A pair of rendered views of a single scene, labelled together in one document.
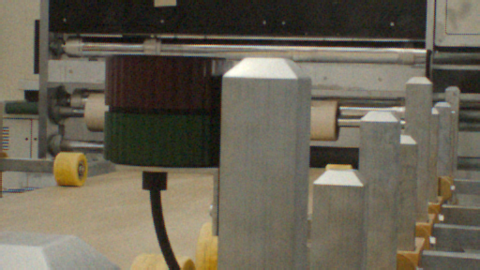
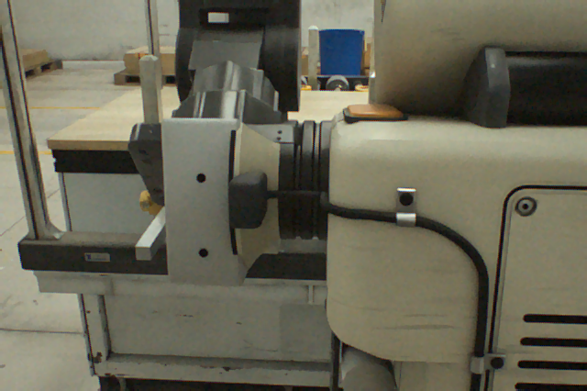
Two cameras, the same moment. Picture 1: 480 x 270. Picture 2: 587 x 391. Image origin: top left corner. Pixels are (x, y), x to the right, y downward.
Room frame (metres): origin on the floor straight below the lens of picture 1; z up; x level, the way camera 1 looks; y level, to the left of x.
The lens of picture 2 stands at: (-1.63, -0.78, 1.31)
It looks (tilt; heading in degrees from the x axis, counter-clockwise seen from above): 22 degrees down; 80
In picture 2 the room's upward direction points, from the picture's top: straight up
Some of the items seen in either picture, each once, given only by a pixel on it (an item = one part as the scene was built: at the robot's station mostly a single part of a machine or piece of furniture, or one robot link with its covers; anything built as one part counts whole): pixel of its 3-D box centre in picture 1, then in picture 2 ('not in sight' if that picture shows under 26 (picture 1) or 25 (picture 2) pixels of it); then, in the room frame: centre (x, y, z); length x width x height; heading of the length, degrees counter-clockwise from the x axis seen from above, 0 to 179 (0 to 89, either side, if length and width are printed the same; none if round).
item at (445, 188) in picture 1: (441, 186); not in sight; (2.19, -0.43, 0.95); 0.14 x 0.06 x 0.05; 166
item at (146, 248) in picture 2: not in sight; (171, 211); (-1.69, 0.46, 0.80); 0.43 x 0.03 x 0.04; 76
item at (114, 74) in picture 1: (169, 82); not in sight; (0.48, 0.03, 1.16); 0.06 x 0.06 x 0.02
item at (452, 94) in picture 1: (449, 178); not in sight; (2.65, -0.54, 0.92); 0.04 x 0.04 x 0.48; 76
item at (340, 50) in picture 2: not in sight; (341, 60); (0.15, 5.85, 0.36); 0.59 x 0.57 x 0.73; 76
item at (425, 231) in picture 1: (414, 235); not in sight; (1.46, -0.25, 0.95); 0.14 x 0.06 x 0.05; 166
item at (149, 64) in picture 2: not in sight; (157, 160); (-1.72, 0.52, 0.91); 0.04 x 0.04 x 0.48; 76
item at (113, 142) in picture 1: (168, 136); not in sight; (0.48, 0.03, 1.14); 0.06 x 0.06 x 0.02
